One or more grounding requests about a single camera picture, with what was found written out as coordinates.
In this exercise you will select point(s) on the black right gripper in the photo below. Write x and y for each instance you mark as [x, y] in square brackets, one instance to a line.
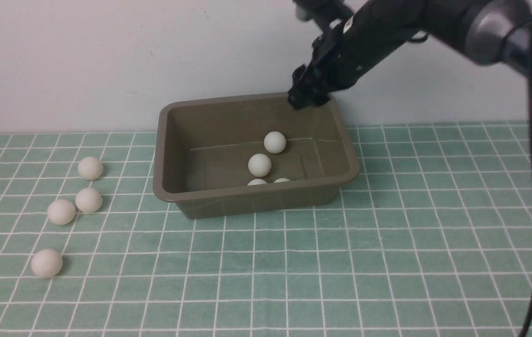
[351, 43]

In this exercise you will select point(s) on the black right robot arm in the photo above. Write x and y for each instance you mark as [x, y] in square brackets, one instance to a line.
[486, 32]

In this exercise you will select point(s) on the olive green plastic bin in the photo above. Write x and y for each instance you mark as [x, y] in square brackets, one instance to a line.
[203, 148]

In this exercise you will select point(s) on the green checkered tablecloth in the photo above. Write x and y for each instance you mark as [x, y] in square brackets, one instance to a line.
[433, 238]

